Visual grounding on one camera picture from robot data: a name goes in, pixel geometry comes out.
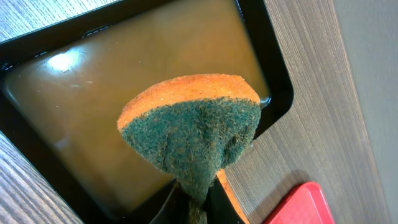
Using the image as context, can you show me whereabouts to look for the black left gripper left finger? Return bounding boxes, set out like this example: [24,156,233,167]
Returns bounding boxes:
[150,182,190,224]

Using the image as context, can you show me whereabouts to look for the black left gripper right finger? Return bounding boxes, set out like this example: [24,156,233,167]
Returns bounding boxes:
[205,178,244,224]

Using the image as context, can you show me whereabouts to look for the orange green sponge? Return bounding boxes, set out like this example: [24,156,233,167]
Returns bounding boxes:
[117,73,261,223]

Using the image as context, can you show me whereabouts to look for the red plastic tray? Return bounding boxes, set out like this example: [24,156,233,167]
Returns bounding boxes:
[264,182,335,224]

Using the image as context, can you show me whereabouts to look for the black water tray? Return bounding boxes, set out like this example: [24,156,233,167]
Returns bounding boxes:
[1,1,294,223]

